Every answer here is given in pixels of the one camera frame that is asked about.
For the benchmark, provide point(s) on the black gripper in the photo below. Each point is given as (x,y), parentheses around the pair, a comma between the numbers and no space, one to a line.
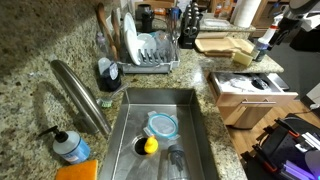
(289,27)

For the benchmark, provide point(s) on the yellow sponge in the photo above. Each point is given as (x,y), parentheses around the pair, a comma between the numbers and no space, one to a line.
(242,58)

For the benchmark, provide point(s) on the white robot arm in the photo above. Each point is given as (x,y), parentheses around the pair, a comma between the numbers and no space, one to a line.
(308,15)

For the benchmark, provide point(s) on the wooden open drawer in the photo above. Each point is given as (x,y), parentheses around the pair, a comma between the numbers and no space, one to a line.
(253,96)

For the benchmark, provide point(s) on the orange sponge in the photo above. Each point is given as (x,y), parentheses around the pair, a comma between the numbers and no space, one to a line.
(78,171)

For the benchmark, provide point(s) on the dark labelled can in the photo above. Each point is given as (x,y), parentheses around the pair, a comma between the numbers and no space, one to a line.
(261,48)

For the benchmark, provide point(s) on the white paper towel roll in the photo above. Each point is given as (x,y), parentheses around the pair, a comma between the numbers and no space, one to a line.
(247,12)

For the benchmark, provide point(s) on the bundle of black cutlery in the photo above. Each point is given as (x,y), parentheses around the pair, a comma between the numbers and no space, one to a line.
(260,84)

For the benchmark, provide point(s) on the bamboo cutting board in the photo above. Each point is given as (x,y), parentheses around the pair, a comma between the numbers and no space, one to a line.
(220,45)

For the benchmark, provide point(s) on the plastic bag of forks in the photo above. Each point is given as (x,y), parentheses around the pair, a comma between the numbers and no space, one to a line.
(235,83)

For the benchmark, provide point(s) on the clear plastic food container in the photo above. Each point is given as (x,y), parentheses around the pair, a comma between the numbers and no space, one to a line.
(216,22)

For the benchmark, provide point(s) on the wooden lower cabinet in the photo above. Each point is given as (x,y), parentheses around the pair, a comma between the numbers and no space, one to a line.
(246,116)

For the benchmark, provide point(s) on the black knife block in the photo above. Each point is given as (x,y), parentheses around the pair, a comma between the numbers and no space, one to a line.
(189,30)

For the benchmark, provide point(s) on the black robot cart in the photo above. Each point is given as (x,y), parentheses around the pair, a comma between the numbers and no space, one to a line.
(283,146)

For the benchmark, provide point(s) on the clear drinking glass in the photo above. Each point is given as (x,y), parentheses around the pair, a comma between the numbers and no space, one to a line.
(164,41)

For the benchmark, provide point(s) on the grey dish rack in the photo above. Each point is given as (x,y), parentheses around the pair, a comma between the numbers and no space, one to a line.
(150,65)

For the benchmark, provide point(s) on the black mug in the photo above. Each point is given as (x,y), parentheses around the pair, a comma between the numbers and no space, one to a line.
(145,16)

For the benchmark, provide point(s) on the round blue-rimmed container lid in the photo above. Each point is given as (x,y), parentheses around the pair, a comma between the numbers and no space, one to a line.
(162,125)

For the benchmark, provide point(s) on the large white plate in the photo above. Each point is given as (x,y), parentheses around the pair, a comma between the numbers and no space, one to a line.
(130,36)

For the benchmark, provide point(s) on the clear bottle with dark lid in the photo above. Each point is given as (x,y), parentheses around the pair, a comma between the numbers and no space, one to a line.
(176,163)

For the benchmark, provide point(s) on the slim wooden spatula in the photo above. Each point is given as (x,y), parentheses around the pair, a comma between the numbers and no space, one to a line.
(115,30)

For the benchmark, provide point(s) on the yellow rubber duck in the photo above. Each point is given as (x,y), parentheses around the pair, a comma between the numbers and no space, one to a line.
(151,145)

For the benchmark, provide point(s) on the dark dish soap bottle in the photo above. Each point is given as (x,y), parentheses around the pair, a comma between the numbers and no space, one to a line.
(111,78)

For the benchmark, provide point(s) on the large wooden spoon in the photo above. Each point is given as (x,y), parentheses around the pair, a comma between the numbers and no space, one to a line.
(105,28)

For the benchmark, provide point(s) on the sink drain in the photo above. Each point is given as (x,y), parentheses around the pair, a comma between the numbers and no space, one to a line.
(138,146)

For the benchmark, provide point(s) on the dish brush green bristles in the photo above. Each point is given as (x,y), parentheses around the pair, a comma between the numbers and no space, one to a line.
(106,102)

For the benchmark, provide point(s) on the stainless steel sink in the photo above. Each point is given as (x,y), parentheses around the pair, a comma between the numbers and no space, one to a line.
(133,160)

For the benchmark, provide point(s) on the curved steel faucet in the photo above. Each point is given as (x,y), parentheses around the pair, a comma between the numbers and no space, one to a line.
(83,96)

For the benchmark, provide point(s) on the clear soap pump bottle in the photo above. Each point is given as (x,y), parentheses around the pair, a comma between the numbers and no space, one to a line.
(71,148)

